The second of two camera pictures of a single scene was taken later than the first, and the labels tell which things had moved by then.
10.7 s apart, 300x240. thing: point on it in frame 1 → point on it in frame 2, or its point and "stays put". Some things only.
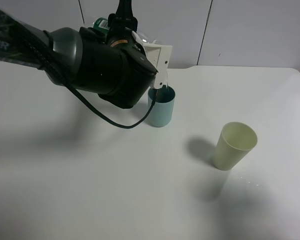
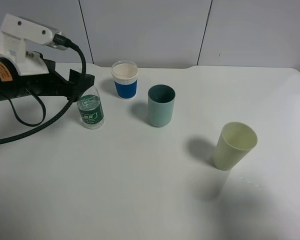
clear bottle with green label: [103, 24] → [90, 109]
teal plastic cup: [161, 113] stays put
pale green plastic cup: [235, 142] stays put
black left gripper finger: [123, 17] → [77, 84]
